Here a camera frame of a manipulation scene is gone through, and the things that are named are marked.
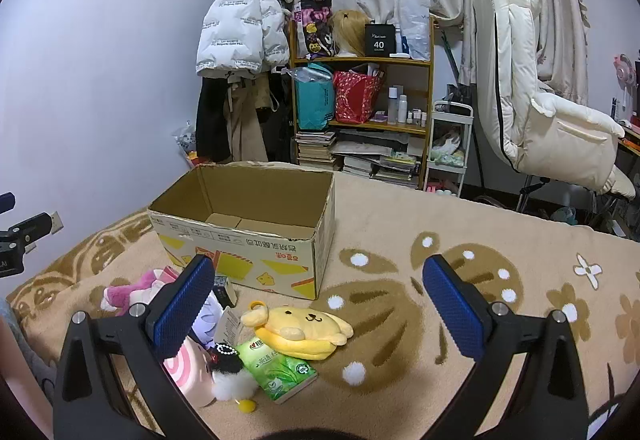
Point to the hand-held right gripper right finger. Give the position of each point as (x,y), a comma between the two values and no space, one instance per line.
(450,305)

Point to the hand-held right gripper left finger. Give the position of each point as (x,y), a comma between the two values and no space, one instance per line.
(182,305)

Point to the white spiky round cushion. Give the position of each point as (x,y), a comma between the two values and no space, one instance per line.
(207,320)

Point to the pink white plush toy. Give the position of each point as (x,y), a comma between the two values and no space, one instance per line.
(130,292)

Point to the pink swirl plush pillow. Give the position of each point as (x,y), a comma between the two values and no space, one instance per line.
(192,375)

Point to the black white fluffy plush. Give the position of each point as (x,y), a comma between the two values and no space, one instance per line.
(232,382)

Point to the printed cardboard box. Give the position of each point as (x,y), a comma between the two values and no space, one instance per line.
(280,265)

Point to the green tissue pack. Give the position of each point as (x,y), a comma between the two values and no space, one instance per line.
(277,370)

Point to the yellow plush dog toy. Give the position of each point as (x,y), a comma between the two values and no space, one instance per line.
(305,325)

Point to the green white soft items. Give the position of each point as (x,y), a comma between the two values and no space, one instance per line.
(447,149)

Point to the small thick black book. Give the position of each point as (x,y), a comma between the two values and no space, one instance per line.
(224,290)

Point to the white paper tag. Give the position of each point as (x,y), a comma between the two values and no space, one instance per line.
(229,327)

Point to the beige flower printed blanket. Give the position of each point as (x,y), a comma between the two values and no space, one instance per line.
(390,230)

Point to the person's leg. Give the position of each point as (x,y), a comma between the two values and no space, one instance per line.
(15,365)

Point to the wide pile of books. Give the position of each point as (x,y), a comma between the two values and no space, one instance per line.
(385,164)

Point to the clear bag of small things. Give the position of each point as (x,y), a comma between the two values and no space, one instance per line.
(185,144)

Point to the beige hanging trousers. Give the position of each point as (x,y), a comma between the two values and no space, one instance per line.
(245,129)

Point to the black hanging coat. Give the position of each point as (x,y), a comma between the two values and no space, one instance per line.
(212,119)

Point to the row of small cosmetic jars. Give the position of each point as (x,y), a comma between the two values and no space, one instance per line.
(417,117)

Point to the white rolling cart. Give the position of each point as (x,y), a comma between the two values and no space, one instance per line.
(452,108)

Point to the short white bottle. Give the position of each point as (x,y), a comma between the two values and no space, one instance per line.
(403,109)

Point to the narrow stack of books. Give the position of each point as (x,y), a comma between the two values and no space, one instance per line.
(315,149)

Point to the tall white bottle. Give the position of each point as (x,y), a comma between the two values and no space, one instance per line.
(393,107)

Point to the red patterned bag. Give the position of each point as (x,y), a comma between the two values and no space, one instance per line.
(352,97)

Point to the teal paper bag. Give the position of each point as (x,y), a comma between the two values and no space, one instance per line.
(314,102)

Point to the white padded recliner chair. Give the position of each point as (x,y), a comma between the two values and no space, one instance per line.
(520,69)

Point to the wooden desk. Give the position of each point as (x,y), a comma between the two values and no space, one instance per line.
(630,137)

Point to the wooden shelf unit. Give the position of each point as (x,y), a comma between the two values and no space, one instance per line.
(360,62)

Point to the black square box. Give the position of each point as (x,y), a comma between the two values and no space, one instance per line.
(378,42)

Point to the white plastic bag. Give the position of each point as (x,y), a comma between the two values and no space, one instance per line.
(414,24)

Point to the white puffer jacket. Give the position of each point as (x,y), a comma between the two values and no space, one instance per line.
(235,19)

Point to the blond wig head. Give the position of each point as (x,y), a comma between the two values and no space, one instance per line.
(347,29)

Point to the pink desk fan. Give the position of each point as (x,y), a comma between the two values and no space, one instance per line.
(625,68)

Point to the black cat printed bag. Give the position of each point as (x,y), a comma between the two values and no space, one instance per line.
(315,29)

